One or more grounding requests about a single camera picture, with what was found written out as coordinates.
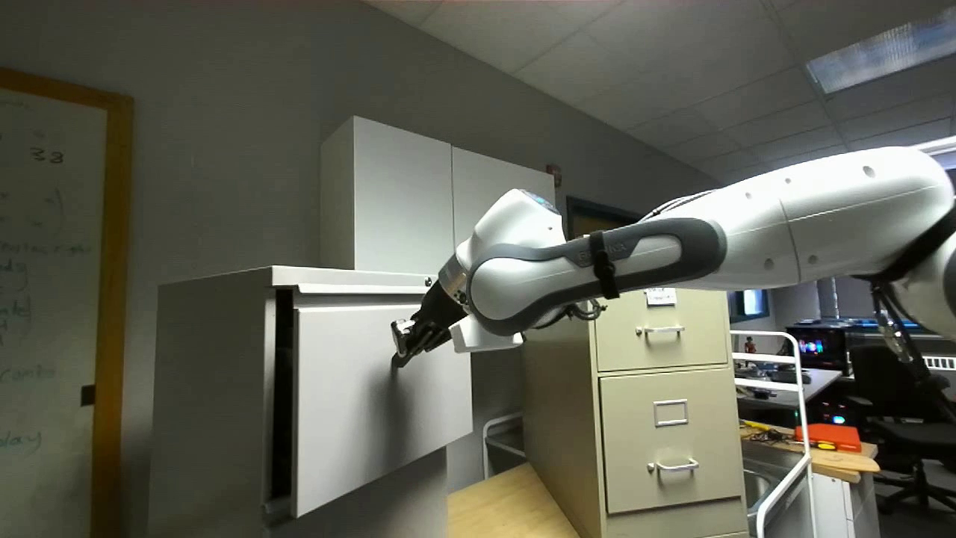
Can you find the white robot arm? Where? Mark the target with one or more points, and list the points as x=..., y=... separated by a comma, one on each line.
x=817, y=220

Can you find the dark framed wall panel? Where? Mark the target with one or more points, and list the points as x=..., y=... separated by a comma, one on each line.
x=599, y=217

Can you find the black office chair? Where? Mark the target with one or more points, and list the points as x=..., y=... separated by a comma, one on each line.
x=900, y=398

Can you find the wood framed whiteboard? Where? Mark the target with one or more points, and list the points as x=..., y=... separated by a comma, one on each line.
x=50, y=299

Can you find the beige metal filing cabinet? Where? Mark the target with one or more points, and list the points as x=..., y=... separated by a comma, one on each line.
x=562, y=420

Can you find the ceiling light panel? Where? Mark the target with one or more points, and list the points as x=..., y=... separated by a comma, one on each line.
x=883, y=48

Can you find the white metal tube frame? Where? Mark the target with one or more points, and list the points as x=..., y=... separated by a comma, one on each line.
x=492, y=436
x=792, y=359

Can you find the orange hand tool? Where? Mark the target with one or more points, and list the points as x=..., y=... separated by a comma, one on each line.
x=825, y=435

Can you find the small beige filing drawer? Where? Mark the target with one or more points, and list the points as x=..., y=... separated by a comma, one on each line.
x=696, y=333

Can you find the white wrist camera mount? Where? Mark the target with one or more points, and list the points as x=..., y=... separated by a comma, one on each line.
x=489, y=336

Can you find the wooden workbench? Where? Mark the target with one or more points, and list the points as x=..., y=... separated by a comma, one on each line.
x=846, y=462

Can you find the large beige filing drawer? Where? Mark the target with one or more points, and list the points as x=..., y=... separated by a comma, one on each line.
x=638, y=436

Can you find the tall white storage cabinet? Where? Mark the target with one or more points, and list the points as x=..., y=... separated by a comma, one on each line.
x=399, y=188

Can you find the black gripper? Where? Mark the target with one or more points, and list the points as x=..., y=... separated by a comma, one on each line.
x=439, y=312

